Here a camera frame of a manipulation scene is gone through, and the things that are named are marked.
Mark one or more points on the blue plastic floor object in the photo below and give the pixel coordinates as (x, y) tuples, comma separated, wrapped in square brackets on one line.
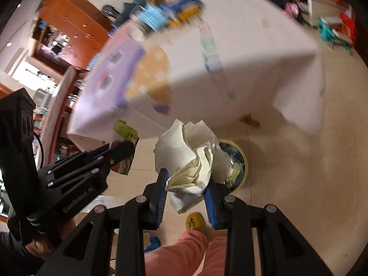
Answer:
[(152, 244)]

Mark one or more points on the pink striped bag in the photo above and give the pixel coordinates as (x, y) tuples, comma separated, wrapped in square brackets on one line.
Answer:
[(291, 8)]

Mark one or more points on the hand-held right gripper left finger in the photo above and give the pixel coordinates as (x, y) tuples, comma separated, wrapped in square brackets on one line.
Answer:
[(161, 204)]

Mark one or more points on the small red gift box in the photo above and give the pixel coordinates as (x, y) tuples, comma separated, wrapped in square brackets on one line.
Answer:
[(348, 27)]

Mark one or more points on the blue face mask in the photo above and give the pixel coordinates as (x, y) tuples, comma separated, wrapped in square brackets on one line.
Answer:
[(153, 15)]

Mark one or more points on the person's left forearm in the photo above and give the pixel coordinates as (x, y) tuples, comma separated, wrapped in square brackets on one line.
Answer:
[(14, 258)]

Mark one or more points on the yellow slipper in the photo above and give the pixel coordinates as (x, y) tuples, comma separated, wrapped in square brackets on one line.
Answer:
[(195, 222)]

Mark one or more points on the wooden cabinet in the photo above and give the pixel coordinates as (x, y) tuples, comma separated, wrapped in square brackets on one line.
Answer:
[(77, 26)]

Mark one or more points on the dark blue bin yellow rim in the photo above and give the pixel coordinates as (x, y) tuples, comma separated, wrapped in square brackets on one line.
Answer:
[(240, 161)]

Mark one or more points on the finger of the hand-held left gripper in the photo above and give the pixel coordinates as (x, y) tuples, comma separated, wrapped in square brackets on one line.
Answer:
[(120, 151), (80, 172)]

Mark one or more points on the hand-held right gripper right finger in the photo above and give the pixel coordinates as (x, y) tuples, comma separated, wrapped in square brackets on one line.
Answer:
[(212, 210)]

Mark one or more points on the round dining table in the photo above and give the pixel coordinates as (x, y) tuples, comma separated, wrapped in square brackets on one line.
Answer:
[(57, 112)]

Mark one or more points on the person's left hand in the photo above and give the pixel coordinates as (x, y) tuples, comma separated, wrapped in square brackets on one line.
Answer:
[(43, 247)]

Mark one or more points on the yellow-green foil packet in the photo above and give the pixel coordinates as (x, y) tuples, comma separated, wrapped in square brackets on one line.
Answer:
[(126, 132)]

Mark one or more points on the white low cabinet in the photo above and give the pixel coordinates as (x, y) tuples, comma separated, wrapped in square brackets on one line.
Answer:
[(302, 3)]

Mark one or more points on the blue and white packet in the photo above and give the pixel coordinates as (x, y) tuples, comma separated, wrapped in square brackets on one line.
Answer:
[(181, 2)]

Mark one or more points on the white paper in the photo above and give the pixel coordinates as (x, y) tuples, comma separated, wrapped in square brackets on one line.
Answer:
[(184, 149)]

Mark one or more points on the cartoon printed tablecloth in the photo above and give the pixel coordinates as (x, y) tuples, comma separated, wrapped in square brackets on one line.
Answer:
[(230, 63)]

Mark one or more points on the teal toy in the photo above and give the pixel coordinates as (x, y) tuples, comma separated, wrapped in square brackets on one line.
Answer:
[(330, 33)]

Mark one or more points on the pink trousers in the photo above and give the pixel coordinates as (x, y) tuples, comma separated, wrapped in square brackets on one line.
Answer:
[(184, 256)]

